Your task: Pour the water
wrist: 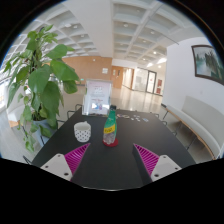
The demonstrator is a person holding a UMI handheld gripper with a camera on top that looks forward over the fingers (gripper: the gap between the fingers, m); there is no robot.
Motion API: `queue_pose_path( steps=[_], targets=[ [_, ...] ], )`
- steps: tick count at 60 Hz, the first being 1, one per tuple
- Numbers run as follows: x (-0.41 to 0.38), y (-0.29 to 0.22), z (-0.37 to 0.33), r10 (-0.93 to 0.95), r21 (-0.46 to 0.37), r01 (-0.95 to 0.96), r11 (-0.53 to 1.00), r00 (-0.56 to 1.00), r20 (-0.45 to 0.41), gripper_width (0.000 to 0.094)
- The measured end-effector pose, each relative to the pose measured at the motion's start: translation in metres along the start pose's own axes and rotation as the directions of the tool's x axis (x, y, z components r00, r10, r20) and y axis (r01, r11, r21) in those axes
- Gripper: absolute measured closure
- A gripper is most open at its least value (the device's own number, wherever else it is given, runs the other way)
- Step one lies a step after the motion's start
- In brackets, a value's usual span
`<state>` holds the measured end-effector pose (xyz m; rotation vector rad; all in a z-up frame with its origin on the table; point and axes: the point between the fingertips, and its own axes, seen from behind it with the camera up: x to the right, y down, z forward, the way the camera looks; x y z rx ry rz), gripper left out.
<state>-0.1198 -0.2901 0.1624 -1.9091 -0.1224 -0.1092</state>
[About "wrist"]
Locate black metal chair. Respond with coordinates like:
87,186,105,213
66,103,84,120
161,119,178,137

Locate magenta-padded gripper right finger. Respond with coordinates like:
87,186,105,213
132,143,183,186

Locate flat round red coaster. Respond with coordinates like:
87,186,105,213
101,137,120,148

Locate clear acrylic sign stand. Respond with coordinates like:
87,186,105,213
81,78,114,117

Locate white dotted mug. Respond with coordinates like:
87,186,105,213
73,120,93,144

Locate framed landscape painting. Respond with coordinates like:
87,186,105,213
191,44,224,86

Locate white cushioned bench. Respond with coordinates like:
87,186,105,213
165,95,224,161

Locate green plastic drink bottle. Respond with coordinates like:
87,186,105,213
102,104,118,145

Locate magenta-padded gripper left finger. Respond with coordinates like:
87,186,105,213
39,142,92,182

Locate green leafy potted plant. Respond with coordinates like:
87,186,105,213
2,24,81,153

